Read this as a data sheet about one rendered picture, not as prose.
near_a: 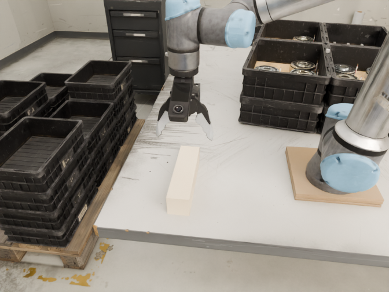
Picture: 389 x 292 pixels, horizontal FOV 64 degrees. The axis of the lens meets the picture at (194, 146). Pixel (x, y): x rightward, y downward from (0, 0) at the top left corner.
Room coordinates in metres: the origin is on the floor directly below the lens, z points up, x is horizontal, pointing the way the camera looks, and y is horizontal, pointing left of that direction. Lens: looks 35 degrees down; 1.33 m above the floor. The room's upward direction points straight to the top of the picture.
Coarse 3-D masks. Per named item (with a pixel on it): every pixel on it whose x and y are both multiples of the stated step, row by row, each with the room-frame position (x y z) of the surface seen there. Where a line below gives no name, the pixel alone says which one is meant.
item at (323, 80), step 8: (256, 40) 1.39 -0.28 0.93; (264, 40) 1.41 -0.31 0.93; (272, 40) 1.40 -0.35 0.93; (280, 40) 1.39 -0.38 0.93; (248, 56) 1.18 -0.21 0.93; (328, 64) 1.09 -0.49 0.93; (248, 72) 1.04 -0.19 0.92; (256, 72) 1.03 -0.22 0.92; (264, 72) 1.03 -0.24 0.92; (272, 72) 1.02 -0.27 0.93; (280, 72) 1.01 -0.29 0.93; (288, 72) 1.01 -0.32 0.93; (328, 72) 1.01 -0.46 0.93; (288, 80) 1.00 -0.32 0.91; (296, 80) 0.99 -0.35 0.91; (304, 80) 0.99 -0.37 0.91; (312, 80) 0.98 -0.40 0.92; (320, 80) 0.97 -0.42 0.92; (328, 80) 0.97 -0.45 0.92
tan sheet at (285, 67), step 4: (256, 64) 1.36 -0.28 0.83; (260, 64) 1.36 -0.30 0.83; (264, 64) 1.36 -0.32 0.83; (268, 64) 1.36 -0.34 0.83; (272, 64) 1.36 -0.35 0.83; (276, 64) 1.36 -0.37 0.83; (280, 64) 1.36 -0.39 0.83; (284, 64) 1.36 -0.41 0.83; (288, 64) 1.36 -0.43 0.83; (284, 68) 1.31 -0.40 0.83; (288, 68) 1.31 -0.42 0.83
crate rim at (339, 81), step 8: (328, 48) 1.28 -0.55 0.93; (360, 48) 1.29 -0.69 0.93; (368, 48) 1.28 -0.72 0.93; (376, 48) 1.28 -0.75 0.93; (328, 56) 1.18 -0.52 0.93; (336, 80) 0.96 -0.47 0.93; (344, 80) 0.95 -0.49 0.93; (352, 80) 0.95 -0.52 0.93; (360, 80) 0.95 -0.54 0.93; (360, 88) 0.94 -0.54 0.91
